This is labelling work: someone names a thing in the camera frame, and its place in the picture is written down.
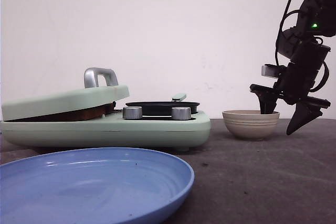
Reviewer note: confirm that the silver control knob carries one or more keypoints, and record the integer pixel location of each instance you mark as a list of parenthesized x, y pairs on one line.
[(132, 113), (181, 113)]

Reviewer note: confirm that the breakfast maker hinged lid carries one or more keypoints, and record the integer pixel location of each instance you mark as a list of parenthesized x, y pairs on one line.
[(101, 87)]

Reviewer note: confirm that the black frying pan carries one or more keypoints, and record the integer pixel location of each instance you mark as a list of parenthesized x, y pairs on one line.
[(164, 108)]

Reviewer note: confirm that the bread slice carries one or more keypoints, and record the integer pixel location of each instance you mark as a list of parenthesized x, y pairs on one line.
[(72, 116)]

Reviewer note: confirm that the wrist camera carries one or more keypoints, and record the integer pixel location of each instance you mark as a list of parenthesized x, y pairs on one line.
[(271, 71)]

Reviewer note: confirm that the left silver control knob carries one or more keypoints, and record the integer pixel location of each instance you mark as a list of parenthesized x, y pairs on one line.
[(132, 113)]

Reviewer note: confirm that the beige ceramic bowl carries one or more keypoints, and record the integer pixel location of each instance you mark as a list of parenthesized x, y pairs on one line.
[(250, 124)]

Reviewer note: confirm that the mint green breakfast maker base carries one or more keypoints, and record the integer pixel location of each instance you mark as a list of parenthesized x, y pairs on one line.
[(111, 131)]

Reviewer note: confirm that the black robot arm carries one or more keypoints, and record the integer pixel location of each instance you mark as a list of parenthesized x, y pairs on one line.
[(300, 39)]

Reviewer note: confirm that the blue plate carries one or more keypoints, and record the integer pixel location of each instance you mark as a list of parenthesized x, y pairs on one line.
[(95, 185)]

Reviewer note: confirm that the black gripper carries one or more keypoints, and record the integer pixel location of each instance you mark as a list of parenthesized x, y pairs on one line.
[(293, 85)]

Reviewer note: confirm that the right silver control knob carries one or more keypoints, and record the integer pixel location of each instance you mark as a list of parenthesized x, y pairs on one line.
[(181, 113)]

